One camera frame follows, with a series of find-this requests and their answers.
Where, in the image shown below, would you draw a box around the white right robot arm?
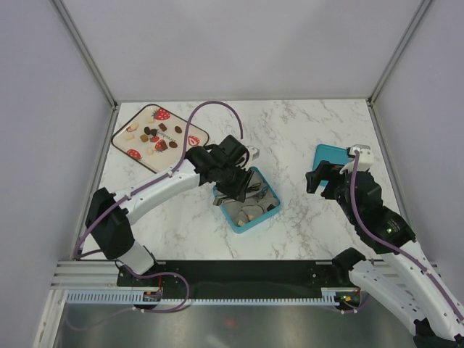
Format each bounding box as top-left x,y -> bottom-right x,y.
305,161 -> 463,347

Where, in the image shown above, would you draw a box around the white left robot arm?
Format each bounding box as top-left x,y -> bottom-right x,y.
86,136 -> 260,286

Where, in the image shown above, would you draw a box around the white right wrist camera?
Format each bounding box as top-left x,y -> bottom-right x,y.
339,144 -> 374,174

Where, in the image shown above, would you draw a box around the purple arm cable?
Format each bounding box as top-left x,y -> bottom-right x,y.
65,100 -> 244,331
352,151 -> 464,326

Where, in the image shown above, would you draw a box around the metal tongs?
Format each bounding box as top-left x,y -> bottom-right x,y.
212,183 -> 268,207

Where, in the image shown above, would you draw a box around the strawberry print tray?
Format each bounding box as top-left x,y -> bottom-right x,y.
112,104 -> 210,173

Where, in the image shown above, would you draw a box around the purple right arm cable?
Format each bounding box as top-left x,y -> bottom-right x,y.
352,151 -> 464,326

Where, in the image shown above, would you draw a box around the teal chocolate box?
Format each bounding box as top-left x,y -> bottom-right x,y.
220,167 -> 281,234

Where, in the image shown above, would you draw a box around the teal box lid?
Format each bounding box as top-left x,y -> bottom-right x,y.
312,144 -> 351,170

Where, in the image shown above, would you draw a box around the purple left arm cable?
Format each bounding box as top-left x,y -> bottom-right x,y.
65,100 -> 244,331

